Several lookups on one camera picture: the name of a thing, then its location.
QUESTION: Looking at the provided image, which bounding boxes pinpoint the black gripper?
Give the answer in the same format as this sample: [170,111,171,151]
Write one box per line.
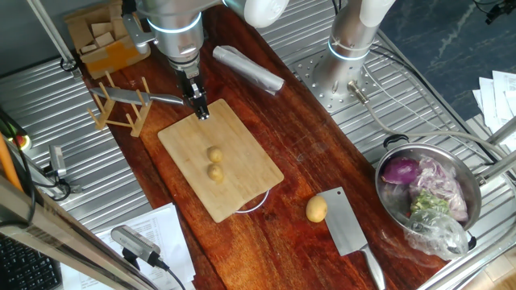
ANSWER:
[176,60,210,121]

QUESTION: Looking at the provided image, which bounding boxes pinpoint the steel kitchen knife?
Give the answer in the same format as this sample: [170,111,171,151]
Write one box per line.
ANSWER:
[89,86,185,106]

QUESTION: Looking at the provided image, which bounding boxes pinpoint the wooden peg rack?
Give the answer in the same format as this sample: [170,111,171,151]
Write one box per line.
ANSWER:
[87,71,153,139]

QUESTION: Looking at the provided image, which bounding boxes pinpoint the small yellow potato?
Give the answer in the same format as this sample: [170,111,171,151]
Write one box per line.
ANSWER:
[206,163,225,183]
[206,145,224,164]

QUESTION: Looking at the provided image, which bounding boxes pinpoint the clear plastic bag roll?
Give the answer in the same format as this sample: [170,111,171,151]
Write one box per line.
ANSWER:
[212,44,285,96]

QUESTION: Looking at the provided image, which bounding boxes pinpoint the bamboo cutting board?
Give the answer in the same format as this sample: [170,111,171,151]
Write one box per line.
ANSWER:
[156,98,285,224]

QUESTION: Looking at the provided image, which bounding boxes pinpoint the dark red wooden board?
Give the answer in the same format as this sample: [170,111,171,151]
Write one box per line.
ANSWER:
[78,3,448,290]

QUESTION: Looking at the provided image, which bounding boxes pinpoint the brown cardboard box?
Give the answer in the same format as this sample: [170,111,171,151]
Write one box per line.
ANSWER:
[63,0,152,81]

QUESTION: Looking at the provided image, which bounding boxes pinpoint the printed paper sheets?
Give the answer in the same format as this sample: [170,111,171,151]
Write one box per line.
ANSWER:
[60,203,197,290]

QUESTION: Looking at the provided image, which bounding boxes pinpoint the large yellow potato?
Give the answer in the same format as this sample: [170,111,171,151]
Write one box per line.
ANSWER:
[305,195,328,224]

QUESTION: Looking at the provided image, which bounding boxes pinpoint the red emergency stop button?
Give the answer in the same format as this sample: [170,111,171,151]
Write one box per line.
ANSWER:
[7,132,32,152]

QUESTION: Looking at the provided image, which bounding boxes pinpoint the steel cleaver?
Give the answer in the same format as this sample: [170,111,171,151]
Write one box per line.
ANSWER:
[316,186,387,290]

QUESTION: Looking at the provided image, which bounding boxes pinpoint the orange pole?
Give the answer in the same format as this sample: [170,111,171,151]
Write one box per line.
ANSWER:
[0,135,23,193]

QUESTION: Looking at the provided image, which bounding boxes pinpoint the purple onion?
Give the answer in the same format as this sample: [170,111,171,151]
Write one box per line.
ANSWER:
[381,156,421,185]

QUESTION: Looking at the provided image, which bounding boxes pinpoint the black keyboard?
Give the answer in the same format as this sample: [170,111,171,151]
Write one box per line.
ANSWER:
[0,235,64,290]

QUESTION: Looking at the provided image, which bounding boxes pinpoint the green leafy vegetable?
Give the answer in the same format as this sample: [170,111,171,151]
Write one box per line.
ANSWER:
[410,189,450,214]

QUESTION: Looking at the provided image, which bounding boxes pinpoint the bag of purple vegetables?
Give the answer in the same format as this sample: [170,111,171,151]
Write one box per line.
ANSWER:
[409,156,469,222]

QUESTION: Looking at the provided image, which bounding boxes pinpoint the crumpled clear plastic bag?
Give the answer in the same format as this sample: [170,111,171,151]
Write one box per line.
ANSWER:
[404,209,470,261]

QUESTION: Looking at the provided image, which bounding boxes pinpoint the stainless steel pot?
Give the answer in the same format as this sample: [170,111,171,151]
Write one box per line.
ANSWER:
[374,134,484,251]

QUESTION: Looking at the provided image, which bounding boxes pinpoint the stack of white papers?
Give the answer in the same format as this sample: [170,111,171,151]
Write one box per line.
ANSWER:
[472,70,516,152]

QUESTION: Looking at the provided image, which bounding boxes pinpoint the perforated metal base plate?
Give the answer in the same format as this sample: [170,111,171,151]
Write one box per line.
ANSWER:
[292,50,384,114]

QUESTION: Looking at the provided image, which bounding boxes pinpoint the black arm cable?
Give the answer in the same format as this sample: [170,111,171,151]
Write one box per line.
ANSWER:
[120,0,139,17]

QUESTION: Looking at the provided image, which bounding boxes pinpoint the black cable loop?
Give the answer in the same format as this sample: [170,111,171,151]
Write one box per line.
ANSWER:
[59,57,80,74]

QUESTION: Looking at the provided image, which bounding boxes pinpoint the small grey bracket camera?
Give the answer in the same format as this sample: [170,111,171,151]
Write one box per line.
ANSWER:
[40,144,81,198]

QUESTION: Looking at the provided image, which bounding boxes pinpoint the silver camera on stand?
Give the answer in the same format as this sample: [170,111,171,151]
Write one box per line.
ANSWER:
[110,225,162,267]

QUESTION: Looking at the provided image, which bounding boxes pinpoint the grey cable with connector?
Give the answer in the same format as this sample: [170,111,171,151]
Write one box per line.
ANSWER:
[347,80,516,162]

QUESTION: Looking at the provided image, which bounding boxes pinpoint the aluminium post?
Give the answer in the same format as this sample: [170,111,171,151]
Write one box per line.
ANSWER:
[26,0,80,76]

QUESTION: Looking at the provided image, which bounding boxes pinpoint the aluminium frame beam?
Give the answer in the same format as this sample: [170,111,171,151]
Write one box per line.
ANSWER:
[0,176,158,290]

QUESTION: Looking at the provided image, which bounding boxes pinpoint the aluminium frame bar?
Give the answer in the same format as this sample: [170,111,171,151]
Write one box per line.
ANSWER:
[485,116,516,146]
[477,151,516,184]

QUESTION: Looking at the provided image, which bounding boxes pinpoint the black overhead camera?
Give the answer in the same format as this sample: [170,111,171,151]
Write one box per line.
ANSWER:
[473,0,516,25]

